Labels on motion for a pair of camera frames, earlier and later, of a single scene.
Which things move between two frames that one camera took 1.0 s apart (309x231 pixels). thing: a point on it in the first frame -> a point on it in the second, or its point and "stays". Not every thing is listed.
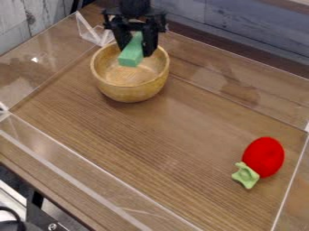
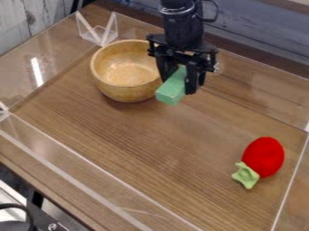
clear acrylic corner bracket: (93, 33) stays
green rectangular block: (130, 56) -> (171, 90)
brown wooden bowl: (124, 82) stays
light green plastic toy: (245, 175) stays
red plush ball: (263, 155) stays
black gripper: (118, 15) -> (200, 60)
